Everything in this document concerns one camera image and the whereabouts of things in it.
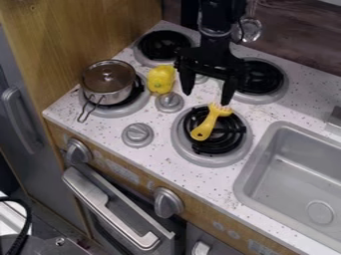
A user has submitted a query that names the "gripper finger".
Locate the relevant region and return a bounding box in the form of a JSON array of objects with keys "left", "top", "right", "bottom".
[
  {"left": 219, "top": 77, "right": 240, "bottom": 107},
  {"left": 176, "top": 68, "right": 197, "bottom": 97}
]

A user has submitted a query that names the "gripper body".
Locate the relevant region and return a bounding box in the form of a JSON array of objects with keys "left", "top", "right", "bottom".
[{"left": 172, "top": 30, "right": 247, "bottom": 83}]

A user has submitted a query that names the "silver pot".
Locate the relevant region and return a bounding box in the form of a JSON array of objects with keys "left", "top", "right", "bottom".
[{"left": 76, "top": 59, "right": 141, "bottom": 125}]

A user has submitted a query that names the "toy stove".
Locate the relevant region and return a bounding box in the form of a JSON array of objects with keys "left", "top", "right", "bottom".
[{"left": 77, "top": 28, "right": 291, "bottom": 168}]

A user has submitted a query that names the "silver lid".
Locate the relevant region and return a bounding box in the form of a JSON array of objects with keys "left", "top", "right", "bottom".
[{"left": 80, "top": 59, "right": 138, "bottom": 93}]

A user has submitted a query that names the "toy sink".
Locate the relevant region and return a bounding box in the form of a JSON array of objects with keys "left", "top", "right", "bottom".
[{"left": 231, "top": 120, "right": 341, "bottom": 255}]

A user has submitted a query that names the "yellow toy pepper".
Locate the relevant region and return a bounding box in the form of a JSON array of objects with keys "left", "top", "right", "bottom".
[{"left": 146, "top": 64, "right": 179, "bottom": 96}]

